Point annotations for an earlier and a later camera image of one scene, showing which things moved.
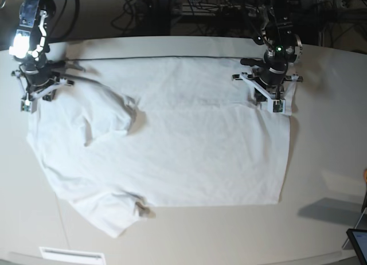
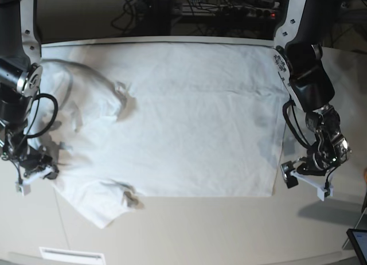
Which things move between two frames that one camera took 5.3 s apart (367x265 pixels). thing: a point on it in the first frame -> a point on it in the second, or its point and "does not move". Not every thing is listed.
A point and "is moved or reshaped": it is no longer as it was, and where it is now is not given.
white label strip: (57, 255) does not move
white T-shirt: (132, 133) is moved or reshaped
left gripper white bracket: (28, 101) -> (23, 186)
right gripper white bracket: (282, 103) -> (292, 181)
